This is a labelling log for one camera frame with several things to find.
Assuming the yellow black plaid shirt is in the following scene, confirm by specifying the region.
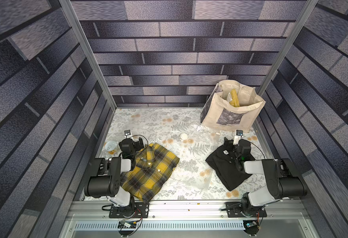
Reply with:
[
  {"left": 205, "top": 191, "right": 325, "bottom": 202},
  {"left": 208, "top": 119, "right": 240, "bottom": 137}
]
[{"left": 121, "top": 143, "right": 180, "bottom": 203}]

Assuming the clear plastic vacuum bag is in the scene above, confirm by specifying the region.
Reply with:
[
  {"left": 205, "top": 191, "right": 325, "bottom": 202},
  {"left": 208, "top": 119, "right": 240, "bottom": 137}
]
[{"left": 131, "top": 119, "right": 233, "bottom": 192}]

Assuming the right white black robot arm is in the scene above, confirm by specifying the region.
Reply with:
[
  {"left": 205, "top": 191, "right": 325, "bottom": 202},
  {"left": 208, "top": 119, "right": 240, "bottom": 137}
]
[{"left": 224, "top": 138, "right": 308, "bottom": 212}]

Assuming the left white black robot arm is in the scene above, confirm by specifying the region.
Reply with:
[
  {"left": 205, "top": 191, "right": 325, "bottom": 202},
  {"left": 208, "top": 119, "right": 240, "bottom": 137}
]
[{"left": 84, "top": 137, "right": 145, "bottom": 208}]

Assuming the black folded shirt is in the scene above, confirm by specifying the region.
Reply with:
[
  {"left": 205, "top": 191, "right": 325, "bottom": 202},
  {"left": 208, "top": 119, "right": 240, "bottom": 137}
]
[{"left": 205, "top": 145, "right": 252, "bottom": 191}]

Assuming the beige canvas tote bag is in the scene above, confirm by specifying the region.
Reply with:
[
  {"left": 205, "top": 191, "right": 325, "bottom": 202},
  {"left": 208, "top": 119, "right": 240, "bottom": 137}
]
[{"left": 200, "top": 80, "right": 266, "bottom": 133}]

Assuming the white vacuum bag valve cap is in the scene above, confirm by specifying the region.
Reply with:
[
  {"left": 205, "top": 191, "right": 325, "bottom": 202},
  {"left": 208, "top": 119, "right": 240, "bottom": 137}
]
[{"left": 180, "top": 133, "right": 188, "bottom": 140}]

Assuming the white round tape roll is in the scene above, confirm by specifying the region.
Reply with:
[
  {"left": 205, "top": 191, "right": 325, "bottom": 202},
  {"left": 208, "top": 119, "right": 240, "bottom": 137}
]
[{"left": 104, "top": 140, "right": 118, "bottom": 152}]

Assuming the yellow item in tote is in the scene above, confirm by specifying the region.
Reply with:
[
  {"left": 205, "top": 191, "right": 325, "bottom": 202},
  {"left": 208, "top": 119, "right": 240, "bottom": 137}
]
[{"left": 226, "top": 89, "right": 240, "bottom": 107}]

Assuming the right small circuit board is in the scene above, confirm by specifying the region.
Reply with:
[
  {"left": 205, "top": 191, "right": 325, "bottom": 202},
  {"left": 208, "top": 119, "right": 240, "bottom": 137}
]
[{"left": 243, "top": 220, "right": 259, "bottom": 229}]

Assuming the small circuit board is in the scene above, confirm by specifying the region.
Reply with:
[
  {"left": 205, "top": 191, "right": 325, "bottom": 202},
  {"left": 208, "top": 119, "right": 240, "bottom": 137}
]
[
  {"left": 117, "top": 220, "right": 136, "bottom": 229},
  {"left": 243, "top": 220, "right": 259, "bottom": 229}
]

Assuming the left small circuit board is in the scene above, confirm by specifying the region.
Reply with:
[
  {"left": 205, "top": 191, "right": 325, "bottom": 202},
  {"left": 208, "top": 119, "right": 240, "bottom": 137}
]
[{"left": 117, "top": 220, "right": 136, "bottom": 229}]

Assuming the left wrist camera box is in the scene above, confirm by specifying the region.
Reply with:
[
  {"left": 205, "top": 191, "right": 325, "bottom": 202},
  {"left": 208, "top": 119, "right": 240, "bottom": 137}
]
[{"left": 124, "top": 130, "right": 131, "bottom": 138}]

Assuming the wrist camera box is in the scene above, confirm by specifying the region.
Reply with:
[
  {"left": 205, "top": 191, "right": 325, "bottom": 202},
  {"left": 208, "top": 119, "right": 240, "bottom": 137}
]
[
  {"left": 124, "top": 130, "right": 131, "bottom": 138},
  {"left": 235, "top": 130, "right": 243, "bottom": 139}
]

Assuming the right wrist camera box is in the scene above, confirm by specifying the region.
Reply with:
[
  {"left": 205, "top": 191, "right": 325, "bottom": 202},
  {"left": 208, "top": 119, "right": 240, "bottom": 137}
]
[{"left": 235, "top": 130, "right": 243, "bottom": 139}]

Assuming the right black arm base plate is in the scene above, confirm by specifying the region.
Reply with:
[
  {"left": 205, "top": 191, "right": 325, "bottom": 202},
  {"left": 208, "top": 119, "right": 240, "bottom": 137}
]
[{"left": 222, "top": 201, "right": 267, "bottom": 218}]

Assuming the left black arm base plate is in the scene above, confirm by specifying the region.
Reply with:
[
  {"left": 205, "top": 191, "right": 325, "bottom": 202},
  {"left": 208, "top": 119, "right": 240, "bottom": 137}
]
[{"left": 109, "top": 202, "right": 150, "bottom": 219}]

